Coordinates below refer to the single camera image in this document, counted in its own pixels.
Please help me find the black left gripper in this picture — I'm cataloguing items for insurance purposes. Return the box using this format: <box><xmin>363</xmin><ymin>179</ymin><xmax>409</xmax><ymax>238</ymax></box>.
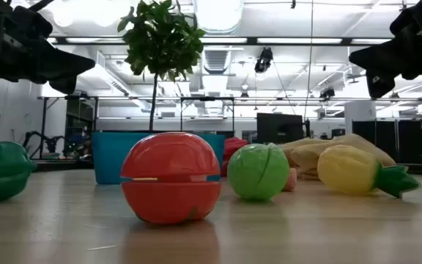
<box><xmin>0</xmin><ymin>0</ymin><xmax>97</xmax><ymax>95</ymax></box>

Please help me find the yellow toy corn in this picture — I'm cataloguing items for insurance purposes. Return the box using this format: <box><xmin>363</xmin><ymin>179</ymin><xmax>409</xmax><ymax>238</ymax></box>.
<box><xmin>316</xmin><ymin>144</ymin><xmax>421</xmax><ymax>199</ymax></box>

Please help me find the small pink toy fruit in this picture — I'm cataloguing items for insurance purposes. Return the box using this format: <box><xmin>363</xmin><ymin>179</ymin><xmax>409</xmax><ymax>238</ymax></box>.
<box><xmin>283</xmin><ymin>167</ymin><xmax>298</xmax><ymax>193</ymax></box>

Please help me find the red toy tomato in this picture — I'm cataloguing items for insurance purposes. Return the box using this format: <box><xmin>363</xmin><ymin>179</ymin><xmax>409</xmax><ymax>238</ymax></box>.
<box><xmin>120</xmin><ymin>131</ymin><xmax>222</xmax><ymax>225</ymax></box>

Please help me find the blue plastic tupperware container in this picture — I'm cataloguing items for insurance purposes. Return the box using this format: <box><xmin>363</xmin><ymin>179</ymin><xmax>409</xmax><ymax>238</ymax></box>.
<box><xmin>92</xmin><ymin>131</ymin><xmax>226</xmax><ymax>186</ymax></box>

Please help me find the potted green plant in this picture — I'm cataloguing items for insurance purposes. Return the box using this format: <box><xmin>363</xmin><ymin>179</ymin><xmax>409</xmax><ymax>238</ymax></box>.
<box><xmin>116</xmin><ymin>0</ymin><xmax>207</xmax><ymax>133</ymax></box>

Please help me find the yellow cloth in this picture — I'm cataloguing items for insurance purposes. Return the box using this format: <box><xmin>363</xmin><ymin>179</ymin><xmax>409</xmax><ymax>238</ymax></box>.
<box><xmin>279</xmin><ymin>133</ymin><xmax>397</xmax><ymax>181</ymax></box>

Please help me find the black hanging spotlight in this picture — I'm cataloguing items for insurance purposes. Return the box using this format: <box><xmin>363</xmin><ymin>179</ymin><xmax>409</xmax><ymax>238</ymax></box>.
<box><xmin>253</xmin><ymin>46</ymin><xmax>275</xmax><ymax>74</ymax></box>

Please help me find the black monitor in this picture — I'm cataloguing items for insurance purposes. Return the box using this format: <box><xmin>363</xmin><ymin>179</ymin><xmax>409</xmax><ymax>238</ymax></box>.
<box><xmin>256</xmin><ymin>112</ymin><xmax>304</xmax><ymax>145</ymax></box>

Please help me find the black metal rack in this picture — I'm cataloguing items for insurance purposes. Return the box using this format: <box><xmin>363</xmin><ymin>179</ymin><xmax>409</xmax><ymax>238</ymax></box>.
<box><xmin>37</xmin><ymin>95</ymin><xmax>236</xmax><ymax>161</ymax></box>

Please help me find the red cloth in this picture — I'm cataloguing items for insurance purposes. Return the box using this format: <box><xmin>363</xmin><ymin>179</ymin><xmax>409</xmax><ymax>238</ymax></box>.
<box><xmin>221</xmin><ymin>136</ymin><xmax>249</xmax><ymax>177</ymax></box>

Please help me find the black partition wall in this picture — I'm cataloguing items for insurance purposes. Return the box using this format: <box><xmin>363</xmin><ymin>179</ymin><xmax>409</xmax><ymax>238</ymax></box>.
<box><xmin>351</xmin><ymin>113</ymin><xmax>422</xmax><ymax>165</ymax></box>

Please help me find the silver ceiling air duct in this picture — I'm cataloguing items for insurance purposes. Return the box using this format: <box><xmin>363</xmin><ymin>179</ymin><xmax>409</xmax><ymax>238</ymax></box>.
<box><xmin>192</xmin><ymin>0</ymin><xmax>245</xmax><ymax>36</ymax></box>

